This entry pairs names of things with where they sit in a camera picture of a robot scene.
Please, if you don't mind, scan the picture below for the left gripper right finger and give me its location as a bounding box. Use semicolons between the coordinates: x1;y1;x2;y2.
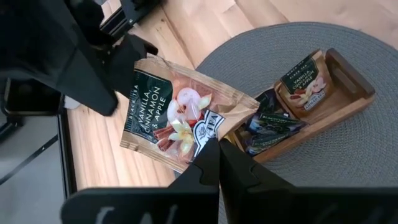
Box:
219;139;398;224

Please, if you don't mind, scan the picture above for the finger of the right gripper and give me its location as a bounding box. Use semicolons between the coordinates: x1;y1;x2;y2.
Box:
107;34;159;96
46;42;119;116

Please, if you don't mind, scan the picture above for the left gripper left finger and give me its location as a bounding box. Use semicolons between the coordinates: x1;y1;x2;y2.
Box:
60;138;221;224

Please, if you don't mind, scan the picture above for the beige vanilla cinnamon tea packet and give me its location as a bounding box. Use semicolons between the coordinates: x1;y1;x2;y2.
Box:
119;55;261;174
274;49;334;119

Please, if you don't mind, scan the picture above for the dark blue tea packet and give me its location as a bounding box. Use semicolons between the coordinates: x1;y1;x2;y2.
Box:
254;88;282;116
244;112;308;135
244;132;292;156

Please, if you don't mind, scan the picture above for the wooden tea organizer box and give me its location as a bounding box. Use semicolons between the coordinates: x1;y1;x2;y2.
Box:
229;47;376;165

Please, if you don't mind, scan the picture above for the round grey woven placemat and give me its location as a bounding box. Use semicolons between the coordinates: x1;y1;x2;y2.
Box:
175;21;398;224

